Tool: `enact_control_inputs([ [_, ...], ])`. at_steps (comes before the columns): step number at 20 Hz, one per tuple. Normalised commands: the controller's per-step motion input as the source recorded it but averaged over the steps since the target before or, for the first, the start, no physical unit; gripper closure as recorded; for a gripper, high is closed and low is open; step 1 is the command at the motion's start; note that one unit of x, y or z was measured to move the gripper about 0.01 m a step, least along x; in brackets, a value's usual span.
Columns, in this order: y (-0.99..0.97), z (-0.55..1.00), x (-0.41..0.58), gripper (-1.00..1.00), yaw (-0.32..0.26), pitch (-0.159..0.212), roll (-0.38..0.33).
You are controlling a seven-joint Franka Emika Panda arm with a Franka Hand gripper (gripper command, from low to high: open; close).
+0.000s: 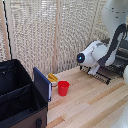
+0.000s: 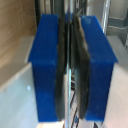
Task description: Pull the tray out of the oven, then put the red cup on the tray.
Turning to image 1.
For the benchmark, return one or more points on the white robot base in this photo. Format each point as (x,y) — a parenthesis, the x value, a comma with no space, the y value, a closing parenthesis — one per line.
(122,121)

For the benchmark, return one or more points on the beige woven folding screen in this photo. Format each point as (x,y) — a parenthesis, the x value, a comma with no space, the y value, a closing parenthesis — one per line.
(33,33)

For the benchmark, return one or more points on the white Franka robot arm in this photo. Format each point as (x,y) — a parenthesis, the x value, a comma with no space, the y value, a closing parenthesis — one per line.
(100,52)

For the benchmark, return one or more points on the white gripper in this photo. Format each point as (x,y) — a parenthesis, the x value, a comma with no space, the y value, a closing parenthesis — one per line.
(94,69)

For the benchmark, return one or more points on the black fabric storage box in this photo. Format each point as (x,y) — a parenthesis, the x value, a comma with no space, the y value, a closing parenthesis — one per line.
(20,100)

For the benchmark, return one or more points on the small white bowl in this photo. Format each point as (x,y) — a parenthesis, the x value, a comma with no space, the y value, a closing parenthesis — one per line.
(55,84)

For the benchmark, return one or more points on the yellow food item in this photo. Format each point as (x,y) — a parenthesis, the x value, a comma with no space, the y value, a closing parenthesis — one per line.
(52,77)

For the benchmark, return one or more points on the thin black vertical pole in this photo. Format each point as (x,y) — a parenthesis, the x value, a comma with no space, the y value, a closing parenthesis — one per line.
(7,30)

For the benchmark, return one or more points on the red plastic cup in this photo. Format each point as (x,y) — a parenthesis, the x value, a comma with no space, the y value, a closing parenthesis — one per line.
(63,89)

